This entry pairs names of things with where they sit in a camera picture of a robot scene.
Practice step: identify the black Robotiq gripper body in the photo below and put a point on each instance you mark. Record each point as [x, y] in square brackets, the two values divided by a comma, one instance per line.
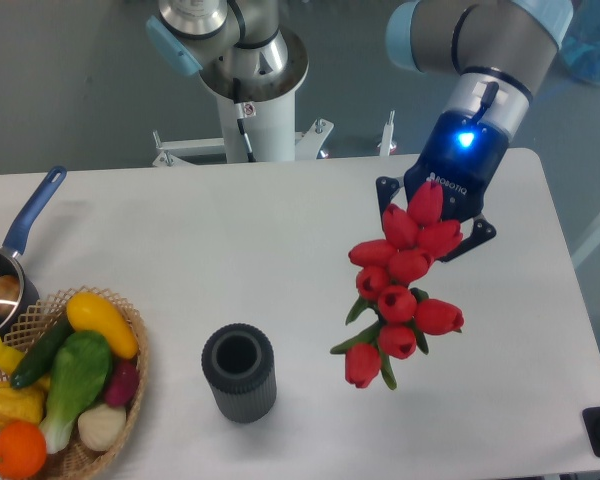
[462, 157]

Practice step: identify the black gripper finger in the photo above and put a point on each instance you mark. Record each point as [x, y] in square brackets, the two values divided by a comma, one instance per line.
[482, 231]
[388, 189]

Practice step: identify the red tulip bouquet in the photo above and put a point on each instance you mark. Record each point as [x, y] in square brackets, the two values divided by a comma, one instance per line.
[414, 238]

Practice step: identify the dark grey ribbed vase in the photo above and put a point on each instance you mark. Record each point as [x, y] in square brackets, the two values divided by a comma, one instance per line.
[239, 365]

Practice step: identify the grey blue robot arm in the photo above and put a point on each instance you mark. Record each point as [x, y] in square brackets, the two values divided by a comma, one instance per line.
[500, 50]

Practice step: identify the blue transparent bag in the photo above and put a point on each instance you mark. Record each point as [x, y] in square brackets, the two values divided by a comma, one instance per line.
[580, 50]

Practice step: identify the yellow squash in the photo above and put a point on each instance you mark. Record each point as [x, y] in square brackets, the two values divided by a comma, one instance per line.
[89, 311]

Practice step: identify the purple radish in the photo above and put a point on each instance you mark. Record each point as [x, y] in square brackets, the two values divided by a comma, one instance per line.
[123, 384]

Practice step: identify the green bok choy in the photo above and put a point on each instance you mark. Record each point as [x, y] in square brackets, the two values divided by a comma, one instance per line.
[79, 372]

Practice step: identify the white garlic bulb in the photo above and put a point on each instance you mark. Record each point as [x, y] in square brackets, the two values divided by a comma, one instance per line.
[100, 426]

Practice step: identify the green cucumber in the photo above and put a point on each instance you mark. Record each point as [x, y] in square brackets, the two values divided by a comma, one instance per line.
[39, 358]

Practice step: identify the bread roll in pan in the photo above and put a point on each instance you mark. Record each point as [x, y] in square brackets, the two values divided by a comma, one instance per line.
[9, 294]

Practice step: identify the yellow banana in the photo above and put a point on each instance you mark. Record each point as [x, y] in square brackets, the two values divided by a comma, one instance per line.
[10, 358]

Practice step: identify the woven wicker basket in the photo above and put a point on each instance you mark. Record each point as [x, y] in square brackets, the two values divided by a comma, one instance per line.
[76, 461]

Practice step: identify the yellow bell pepper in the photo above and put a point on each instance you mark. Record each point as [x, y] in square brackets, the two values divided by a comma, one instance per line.
[25, 404]

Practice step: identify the orange fruit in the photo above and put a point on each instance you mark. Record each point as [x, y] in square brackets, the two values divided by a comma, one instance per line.
[22, 450]

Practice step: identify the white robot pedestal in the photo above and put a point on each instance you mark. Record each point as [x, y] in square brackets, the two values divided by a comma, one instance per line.
[255, 94]

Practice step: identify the blue handled saucepan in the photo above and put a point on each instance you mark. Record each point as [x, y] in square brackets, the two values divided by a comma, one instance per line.
[15, 241]

